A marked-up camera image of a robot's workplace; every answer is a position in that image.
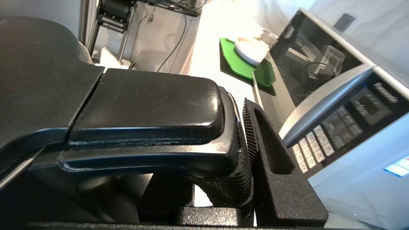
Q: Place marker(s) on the silver microwave oven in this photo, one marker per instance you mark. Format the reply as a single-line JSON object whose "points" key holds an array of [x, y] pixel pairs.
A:
{"points": [[351, 111]]}

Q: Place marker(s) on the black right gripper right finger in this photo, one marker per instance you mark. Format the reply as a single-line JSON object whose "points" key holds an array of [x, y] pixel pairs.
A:
{"points": [[281, 198]]}

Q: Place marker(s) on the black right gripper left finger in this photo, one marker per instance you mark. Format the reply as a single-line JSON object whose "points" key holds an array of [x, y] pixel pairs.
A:
{"points": [[166, 198]]}

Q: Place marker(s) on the black electric kettle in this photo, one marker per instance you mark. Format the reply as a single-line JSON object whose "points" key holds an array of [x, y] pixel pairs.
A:
{"points": [[143, 102]]}

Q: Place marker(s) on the white plate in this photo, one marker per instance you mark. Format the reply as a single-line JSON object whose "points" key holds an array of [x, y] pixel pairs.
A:
{"points": [[250, 51]]}

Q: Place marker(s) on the black wall socket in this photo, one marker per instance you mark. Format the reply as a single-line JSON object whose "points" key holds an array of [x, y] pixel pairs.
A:
{"points": [[344, 21]]}

